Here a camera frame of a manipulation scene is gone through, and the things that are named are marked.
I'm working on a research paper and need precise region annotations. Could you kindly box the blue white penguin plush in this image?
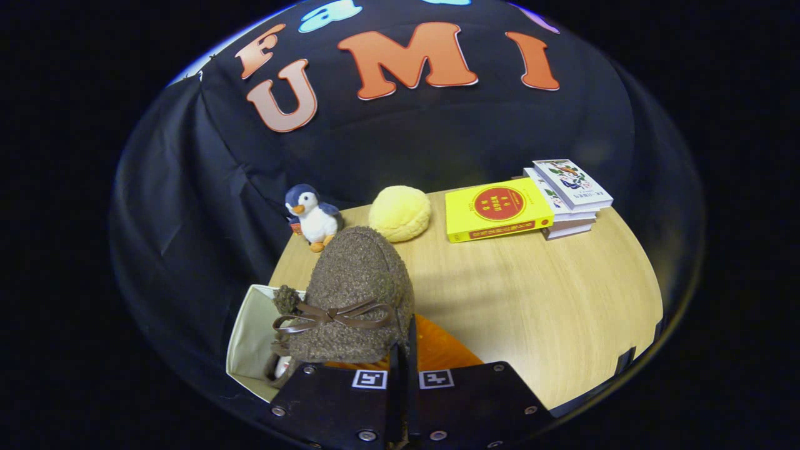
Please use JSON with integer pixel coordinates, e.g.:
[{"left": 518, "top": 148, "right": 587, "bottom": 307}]
[{"left": 285, "top": 184, "right": 344, "bottom": 253}]

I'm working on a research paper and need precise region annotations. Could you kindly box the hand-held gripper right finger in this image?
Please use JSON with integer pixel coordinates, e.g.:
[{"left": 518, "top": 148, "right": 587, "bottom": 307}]
[{"left": 409, "top": 314, "right": 554, "bottom": 450}]

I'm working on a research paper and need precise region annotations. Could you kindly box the yellow plush bun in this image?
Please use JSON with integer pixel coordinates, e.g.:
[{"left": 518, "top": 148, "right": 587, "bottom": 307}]
[{"left": 368, "top": 186, "right": 432, "bottom": 243}]

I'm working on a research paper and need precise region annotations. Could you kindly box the yellow book red circle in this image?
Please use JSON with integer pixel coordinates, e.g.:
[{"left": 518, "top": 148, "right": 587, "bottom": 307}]
[{"left": 445, "top": 177, "right": 555, "bottom": 244}]

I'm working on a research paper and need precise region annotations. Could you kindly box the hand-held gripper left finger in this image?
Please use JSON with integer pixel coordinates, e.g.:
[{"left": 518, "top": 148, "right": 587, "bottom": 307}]
[{"left": 269, "top": 344, "right": 401, "bottom": 450}]

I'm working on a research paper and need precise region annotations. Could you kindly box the white book brown edge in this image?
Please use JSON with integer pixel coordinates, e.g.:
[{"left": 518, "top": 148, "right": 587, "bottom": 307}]
[{"left": 541, "top": 216, "right": 594, "bottom": 241}]

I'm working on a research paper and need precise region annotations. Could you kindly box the cream fabric storage box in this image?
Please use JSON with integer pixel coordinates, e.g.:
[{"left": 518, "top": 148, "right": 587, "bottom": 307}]
[{"left": 226, "top": 284, "right": 307, "bottom": 404}]

